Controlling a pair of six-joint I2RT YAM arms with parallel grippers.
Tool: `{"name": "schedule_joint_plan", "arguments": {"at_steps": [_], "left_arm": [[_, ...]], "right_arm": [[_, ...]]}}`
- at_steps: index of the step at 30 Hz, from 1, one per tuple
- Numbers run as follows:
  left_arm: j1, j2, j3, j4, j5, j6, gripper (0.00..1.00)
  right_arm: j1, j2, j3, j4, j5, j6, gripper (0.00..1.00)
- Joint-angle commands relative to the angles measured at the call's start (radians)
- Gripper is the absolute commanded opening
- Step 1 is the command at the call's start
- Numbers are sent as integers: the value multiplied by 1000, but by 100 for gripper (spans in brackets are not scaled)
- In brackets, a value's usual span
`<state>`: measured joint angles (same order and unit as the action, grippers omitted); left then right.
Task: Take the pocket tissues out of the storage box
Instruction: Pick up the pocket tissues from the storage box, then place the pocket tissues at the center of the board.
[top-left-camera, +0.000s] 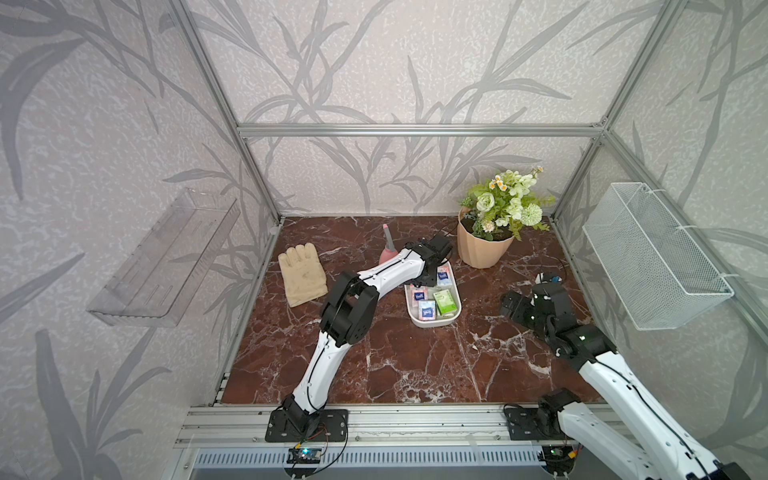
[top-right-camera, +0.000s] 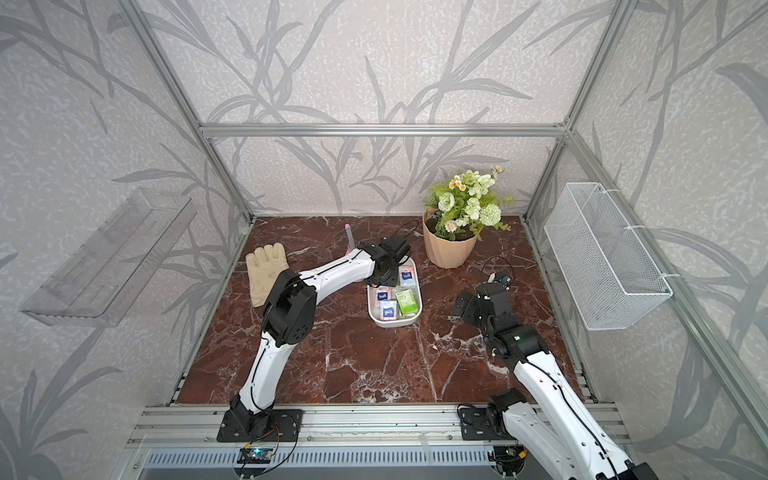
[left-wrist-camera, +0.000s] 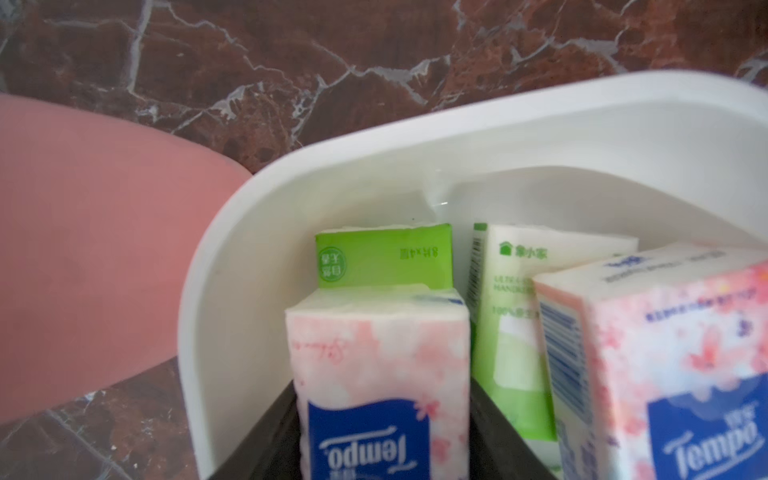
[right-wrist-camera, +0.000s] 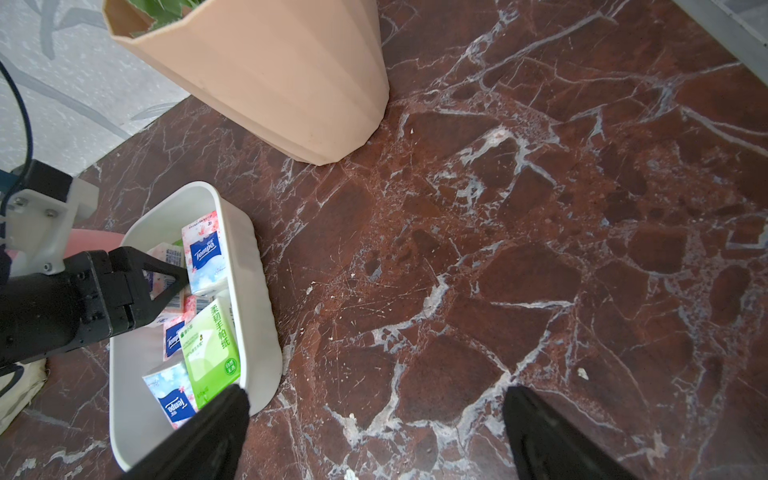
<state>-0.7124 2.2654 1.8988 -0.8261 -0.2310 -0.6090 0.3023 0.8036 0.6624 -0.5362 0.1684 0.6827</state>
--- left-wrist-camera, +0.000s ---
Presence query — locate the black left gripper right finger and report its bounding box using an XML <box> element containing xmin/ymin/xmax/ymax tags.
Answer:
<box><xmin>469</xmin><ymin>379</ymin><xmax>556</xmax><ymax>480</ymax></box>

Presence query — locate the pink Tempo tissue pack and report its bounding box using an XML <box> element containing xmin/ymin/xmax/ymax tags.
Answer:
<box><xmin>285</xmin><ymin>285</ymin><xmax>470</xmax><ymax>479</ymax></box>
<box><xmin>534</xmin><ymin>243</ymin><xmax>767</xmax><ymax>479</ymax></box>

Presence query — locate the green white tissue pack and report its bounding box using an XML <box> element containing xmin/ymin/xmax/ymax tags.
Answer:
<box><xmin>466</xmin><ymin>223</ymin><xmax>639</xmax><ymax>442</ymax></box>

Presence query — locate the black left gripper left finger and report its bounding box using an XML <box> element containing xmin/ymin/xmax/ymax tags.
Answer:
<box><xmin>210</xmin><ymin>382</ymin><xmax>300</xmax><ymax>480</ymax></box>

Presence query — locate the pink spray bottle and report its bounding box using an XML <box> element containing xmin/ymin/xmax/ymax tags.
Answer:
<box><xmin>1</xmin><ymin>94</ymin><xmax>250</xmax><ymax>422</ymax></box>

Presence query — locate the white oval storage box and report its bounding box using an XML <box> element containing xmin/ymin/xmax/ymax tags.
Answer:
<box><xmin>178</xmin><ymin>70</ymin><xmax>767</xmax><ymax>478</ymax></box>

